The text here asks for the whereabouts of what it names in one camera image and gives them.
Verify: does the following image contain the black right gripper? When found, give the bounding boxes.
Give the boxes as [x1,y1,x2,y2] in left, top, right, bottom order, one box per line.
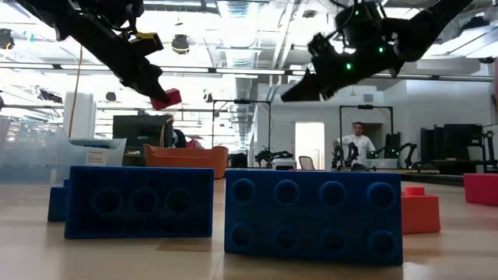
[280,33,405,103]

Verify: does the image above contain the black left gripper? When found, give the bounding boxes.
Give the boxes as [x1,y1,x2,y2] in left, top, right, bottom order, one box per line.
[112,50,172,104]

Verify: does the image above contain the small red toy brick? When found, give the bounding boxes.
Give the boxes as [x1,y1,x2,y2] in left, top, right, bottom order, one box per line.
[150,88,183,111]

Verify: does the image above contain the large blue toy brick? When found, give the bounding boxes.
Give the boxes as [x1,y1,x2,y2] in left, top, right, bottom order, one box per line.
[64,166,215,240]
[224,169,404,267]

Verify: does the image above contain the small blue toy brick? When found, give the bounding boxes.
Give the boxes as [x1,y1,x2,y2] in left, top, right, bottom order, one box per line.
[47,178,71,222]

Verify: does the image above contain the orange-red toy brick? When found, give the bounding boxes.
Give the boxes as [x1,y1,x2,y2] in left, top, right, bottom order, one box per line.
[402,185,441,236]

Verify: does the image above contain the pink-red toy brick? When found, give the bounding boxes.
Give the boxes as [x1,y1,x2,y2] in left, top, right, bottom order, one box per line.
[463,173,498,206]

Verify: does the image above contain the black monitor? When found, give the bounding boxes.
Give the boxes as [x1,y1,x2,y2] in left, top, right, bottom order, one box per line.
[112,114,174,156]

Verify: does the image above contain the person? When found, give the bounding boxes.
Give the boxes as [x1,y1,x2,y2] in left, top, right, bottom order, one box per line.
[335,121,377,169]

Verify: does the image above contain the orange plastic tub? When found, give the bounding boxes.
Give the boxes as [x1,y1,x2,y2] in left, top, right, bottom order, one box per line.
[142,143,229,180]

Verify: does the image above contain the white box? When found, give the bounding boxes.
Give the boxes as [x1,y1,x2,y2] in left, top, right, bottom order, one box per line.
[272,158,297,171]

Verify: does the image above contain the white column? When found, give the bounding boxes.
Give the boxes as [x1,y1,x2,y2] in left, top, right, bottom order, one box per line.
[63,91,97,139]

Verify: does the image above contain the white paper label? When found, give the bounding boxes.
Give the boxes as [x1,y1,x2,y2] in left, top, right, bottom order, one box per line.
[84,149,107,166]

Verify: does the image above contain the clear plastic bin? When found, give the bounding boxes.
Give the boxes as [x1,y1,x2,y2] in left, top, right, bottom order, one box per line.
[0,120,128,186]

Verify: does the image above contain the black cabinets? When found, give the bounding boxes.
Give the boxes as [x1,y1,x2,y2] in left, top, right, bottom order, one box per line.
[419,123,483,174]

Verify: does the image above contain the black ceiling device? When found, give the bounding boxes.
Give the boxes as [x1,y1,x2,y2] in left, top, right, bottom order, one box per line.
[0,29,16,51]

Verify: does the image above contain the black equipment stand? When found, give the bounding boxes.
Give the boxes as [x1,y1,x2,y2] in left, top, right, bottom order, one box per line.
[468,130,498,174]

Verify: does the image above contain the black rig frame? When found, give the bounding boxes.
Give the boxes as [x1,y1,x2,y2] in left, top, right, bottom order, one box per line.
[212,99,272,169]
[339,104,394,170]

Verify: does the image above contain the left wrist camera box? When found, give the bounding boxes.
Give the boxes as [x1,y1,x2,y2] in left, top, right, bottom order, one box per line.
[128,32,165,56]

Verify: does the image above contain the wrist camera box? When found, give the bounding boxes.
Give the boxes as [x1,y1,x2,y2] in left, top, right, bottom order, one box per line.
[334,3,384,50]
[128,32,165,56]

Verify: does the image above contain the black ceiling cord reel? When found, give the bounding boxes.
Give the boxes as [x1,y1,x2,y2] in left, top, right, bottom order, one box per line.
[171,33,191,54]

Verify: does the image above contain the long ceiling light rail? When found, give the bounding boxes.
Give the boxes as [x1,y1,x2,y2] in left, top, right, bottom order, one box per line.
[0,61,498,82]

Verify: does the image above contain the silver ventilation duct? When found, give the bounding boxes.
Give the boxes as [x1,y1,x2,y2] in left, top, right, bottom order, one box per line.
[217,0,260,156]

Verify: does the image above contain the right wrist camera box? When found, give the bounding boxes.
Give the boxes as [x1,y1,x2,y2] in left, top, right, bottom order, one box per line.
[334,3,384,50]

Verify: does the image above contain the yellow hanging cable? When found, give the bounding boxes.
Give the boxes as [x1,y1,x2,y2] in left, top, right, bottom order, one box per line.
[68,44,84,138]

